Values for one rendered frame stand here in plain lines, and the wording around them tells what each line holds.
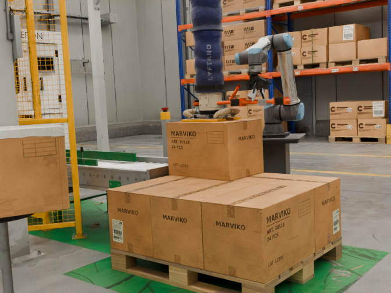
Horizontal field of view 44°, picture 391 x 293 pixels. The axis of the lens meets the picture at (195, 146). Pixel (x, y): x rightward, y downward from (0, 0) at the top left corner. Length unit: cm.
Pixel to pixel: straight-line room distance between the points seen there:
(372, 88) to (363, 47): 157
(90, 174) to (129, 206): 105
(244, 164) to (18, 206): 166
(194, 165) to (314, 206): 96
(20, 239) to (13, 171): 154
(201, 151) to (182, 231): 79
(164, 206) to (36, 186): 86
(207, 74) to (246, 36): 837
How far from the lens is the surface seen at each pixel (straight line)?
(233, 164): 335
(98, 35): 707
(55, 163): 241
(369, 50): 1064
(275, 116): 422
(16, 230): 384
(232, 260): 271
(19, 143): 238
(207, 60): 355
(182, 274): 298
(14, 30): 379
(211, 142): 340
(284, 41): 402
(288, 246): 281
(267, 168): 424
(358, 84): 1208
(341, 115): 1085
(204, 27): 356
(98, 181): 408
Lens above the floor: 113
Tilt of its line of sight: 6 degrees down
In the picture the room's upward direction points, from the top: 3 degrees counter-clockwise
